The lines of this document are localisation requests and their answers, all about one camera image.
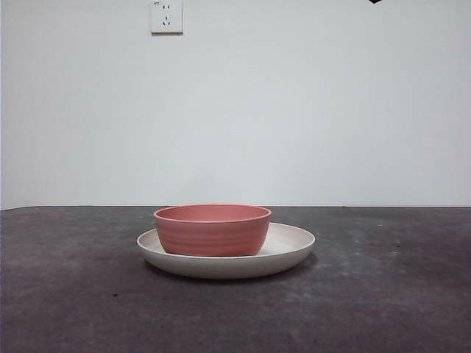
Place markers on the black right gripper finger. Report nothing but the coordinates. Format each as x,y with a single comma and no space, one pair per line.
375,1

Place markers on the red ribbed bowl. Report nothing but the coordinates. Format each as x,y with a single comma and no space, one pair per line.
211,231

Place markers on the white round plate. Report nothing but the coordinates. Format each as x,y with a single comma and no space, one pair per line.
228,266

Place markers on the white wall socket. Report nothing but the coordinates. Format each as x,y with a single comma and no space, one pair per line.
166,18

